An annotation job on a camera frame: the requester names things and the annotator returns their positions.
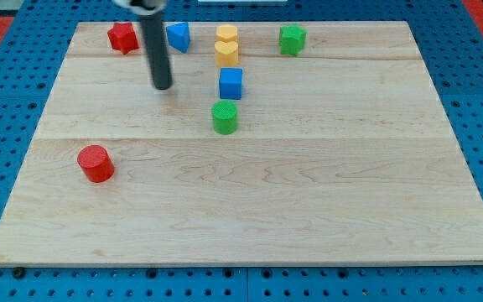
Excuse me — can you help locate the blue cube block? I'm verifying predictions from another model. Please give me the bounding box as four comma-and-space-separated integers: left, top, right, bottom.
218, 68, 243, 100

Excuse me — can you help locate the red cylinder block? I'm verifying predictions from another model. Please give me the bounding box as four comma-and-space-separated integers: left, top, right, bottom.
77, 145, 115, 183

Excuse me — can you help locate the yellow hexagon block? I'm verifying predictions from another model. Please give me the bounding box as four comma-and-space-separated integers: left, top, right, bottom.
216, 24, 238, 43

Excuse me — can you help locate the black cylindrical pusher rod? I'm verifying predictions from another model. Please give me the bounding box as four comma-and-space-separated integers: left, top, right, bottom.
139, 2, 173, 90

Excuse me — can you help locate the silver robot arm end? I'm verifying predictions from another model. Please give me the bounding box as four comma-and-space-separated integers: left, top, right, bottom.
112, 0, 168, 16

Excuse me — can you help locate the light wooden board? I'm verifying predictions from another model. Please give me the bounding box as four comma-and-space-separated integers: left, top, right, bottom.
0, 21, 483, 268

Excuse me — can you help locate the green star block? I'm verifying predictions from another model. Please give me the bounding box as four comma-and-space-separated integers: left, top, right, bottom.
279, 23, 307, 56

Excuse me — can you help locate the red star block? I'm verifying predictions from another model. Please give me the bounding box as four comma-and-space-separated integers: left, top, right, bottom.
107, 23, 139, 55

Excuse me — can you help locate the blue triangle block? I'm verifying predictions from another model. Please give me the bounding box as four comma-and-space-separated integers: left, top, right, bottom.
166, 22, 191, 53

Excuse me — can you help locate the green cylinder block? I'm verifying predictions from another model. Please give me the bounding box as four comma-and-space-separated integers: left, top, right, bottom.
211, 100, 238, 135

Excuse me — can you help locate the yellow heart block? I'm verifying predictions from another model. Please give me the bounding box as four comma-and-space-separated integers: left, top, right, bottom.
214, 41, 239, 67

